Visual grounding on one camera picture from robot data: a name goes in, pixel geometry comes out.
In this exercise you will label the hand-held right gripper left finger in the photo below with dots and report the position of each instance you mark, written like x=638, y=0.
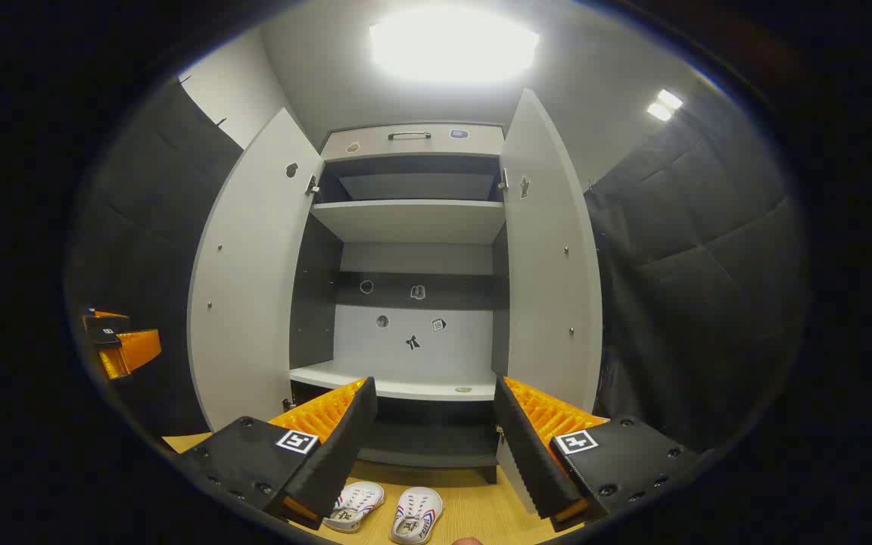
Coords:
x=345, y=446

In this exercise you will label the white canvas shoe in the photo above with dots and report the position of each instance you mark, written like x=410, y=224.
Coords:
x=356, y=506
x=415, y=515

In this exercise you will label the small ceiling light panel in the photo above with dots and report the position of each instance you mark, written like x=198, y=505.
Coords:
x=664, y=104

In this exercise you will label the white shelf board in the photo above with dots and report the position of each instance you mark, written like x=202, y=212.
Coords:
x=406, y=382

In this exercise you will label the light grey cabinet door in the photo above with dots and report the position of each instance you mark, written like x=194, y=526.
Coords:
x=549, y=265
x=247, y=303

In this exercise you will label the metal door hinge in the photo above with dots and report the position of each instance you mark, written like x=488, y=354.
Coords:
x=312, y=185
x=503, y=180

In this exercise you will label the black backdrop cloth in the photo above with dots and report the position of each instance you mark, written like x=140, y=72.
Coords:
x=701, y=265
x=148, y=227

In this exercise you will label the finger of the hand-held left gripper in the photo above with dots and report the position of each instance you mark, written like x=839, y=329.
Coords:
x=133, y=352
x=107, y=316

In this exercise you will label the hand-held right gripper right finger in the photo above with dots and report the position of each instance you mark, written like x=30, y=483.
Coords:
x=527, y=454

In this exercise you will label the grey shoe cabinet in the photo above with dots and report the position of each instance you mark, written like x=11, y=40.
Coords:
x=315, y=303

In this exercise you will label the large ceiling light panel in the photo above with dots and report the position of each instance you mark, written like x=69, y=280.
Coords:
x=455, y=45

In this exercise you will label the grey shelf board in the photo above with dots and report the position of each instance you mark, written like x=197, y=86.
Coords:
x=409, y=221

